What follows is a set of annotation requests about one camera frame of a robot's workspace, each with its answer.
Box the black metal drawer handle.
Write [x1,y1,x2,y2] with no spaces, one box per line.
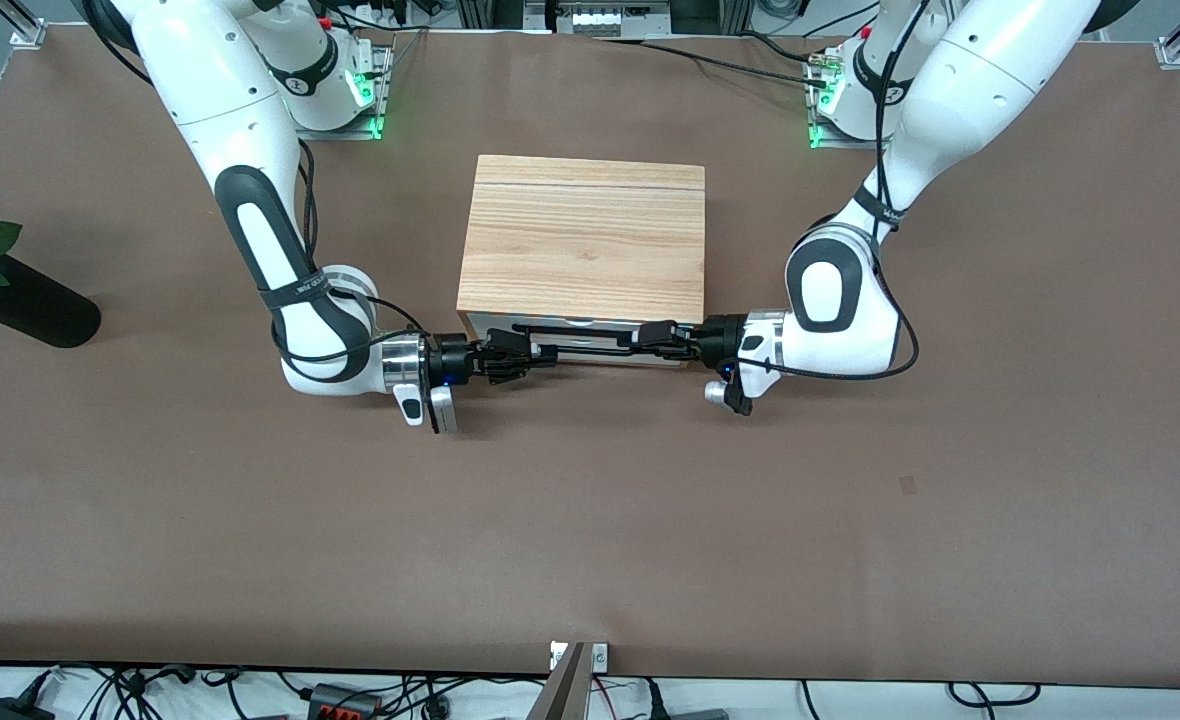
[510,321,653,363]

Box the light wooden drawer cabinet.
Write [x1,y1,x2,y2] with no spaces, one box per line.
[456,154,709,367]

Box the white power strip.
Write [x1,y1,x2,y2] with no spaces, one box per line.
[547,0,673,39]

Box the black and red connector box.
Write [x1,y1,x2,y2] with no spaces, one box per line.
[307,682,384,720]

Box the black floor plug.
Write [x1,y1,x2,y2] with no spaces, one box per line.
[640,680,731,720]

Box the black ribbed vase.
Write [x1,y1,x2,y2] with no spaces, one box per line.
[0,253,103,350]

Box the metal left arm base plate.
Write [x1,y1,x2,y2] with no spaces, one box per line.
[806,45,916,152]

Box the long black table cable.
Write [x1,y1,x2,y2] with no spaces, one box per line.
[598,37,833,87]

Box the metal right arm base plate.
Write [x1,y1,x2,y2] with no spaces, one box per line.
[280,35,394,142]

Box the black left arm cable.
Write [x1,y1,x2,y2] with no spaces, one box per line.
[735,0,923,383]

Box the white metal bracket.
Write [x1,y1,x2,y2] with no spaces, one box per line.
[549,641,610,674]

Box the brown wooden post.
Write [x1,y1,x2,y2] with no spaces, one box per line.
[527,642,592,720]

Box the looped black floor cable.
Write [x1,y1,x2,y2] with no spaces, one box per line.
[947,681,1043,710]

